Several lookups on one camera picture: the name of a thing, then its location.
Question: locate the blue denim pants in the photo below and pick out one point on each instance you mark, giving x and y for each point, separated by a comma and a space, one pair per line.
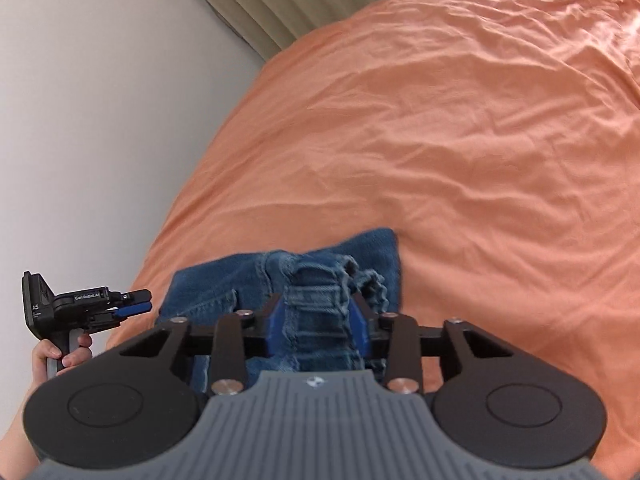
320, 300

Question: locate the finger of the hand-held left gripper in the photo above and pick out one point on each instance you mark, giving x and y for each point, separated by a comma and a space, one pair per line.
131, 309
141, 294

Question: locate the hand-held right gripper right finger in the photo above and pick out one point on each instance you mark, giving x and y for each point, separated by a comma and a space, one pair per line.
359, 331

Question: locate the orange bed sheet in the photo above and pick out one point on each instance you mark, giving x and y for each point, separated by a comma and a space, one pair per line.
450, 135

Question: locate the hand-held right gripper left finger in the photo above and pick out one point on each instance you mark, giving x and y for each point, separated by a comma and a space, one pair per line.
276, 321

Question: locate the beige curtain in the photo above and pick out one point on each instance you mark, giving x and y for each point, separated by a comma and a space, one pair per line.
280, 5

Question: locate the person's left hand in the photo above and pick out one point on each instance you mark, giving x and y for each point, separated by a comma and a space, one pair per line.
47, 360

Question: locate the person's left forearm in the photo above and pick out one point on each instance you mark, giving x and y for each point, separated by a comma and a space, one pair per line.
14, 442

